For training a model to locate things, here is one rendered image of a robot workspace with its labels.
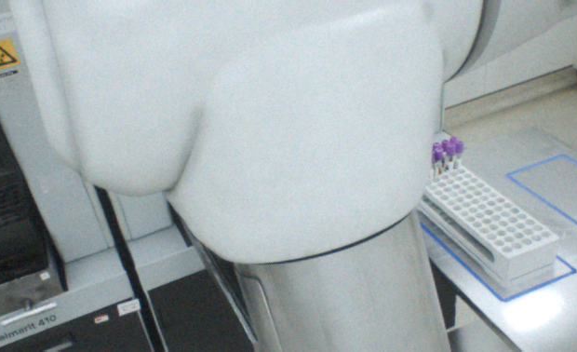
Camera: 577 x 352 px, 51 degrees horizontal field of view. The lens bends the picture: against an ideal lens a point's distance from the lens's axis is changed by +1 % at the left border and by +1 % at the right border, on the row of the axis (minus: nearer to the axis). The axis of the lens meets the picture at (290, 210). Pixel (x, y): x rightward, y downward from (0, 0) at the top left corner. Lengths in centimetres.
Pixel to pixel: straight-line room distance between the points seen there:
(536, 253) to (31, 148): 91
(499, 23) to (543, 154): 107
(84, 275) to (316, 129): 111
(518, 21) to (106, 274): 110
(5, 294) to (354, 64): 110
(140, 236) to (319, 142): 114
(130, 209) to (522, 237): 78
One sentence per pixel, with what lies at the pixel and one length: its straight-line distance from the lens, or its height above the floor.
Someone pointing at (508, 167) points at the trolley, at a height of 82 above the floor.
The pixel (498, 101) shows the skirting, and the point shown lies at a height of 3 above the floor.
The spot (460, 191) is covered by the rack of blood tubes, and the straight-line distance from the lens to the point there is 113.
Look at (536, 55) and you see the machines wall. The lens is 342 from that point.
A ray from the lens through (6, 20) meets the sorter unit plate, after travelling 115.
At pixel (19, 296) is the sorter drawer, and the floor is 77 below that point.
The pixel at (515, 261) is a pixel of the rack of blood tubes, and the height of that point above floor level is 87.
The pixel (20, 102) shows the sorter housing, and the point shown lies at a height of 110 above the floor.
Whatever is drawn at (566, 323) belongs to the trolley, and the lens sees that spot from 99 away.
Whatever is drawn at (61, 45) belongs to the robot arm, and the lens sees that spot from 24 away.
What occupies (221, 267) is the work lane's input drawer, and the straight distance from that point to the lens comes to 110.
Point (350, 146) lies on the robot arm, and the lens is 25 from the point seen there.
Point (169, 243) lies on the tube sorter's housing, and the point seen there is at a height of 73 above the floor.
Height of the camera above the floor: 152
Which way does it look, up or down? 35 degrees down
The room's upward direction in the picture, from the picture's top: 8 degrees counter-clockwise
